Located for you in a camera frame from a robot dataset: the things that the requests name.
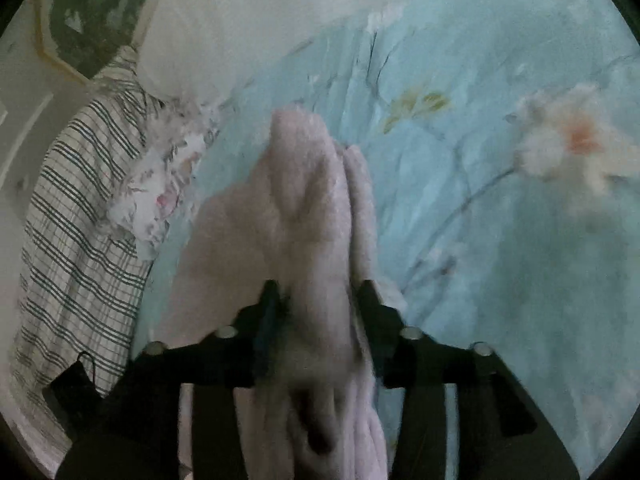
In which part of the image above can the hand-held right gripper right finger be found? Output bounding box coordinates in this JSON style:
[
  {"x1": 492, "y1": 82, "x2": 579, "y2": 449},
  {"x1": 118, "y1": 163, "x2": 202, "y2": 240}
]
[{"x1": 354, "y1": 279, "x2": 582, "y2": 480}]

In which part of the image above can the white floral ruffled cloth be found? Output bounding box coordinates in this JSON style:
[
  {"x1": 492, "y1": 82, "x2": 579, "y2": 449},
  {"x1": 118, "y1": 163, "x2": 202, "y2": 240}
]
[{"x1": 106, "y1": 99, "x2": 222, "y2": 262}]

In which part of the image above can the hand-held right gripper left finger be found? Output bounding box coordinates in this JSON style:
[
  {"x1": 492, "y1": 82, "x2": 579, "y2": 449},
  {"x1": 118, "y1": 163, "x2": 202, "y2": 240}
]
[{"x1": 56, "y1": 279, "x2": 282, "y2": 480}]

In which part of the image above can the pink knit sweater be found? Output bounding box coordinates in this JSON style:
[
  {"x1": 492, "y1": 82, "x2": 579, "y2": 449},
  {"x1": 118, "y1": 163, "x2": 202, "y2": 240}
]
[{"x1": 154, "y1": 106, "x2": 409, "y2": 480}]

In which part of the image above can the framed green painting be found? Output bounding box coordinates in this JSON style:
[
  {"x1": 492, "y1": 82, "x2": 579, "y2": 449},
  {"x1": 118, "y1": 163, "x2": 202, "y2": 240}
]
[{"x1": 34, "y1": 0, "x2": 177, "y2": 84}]

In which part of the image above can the teal floral bed sheet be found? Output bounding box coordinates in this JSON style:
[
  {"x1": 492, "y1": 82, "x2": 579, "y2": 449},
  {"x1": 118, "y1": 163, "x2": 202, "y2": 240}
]
[{"x1": 129, "y1": 0, "x2": 640, "y2": 480}]

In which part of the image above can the plaid checked cloth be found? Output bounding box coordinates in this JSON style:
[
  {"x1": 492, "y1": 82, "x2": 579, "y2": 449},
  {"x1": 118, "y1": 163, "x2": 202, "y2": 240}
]
[{"x1": 9, "y1": 46, "x2": 162, "y2": 412}]

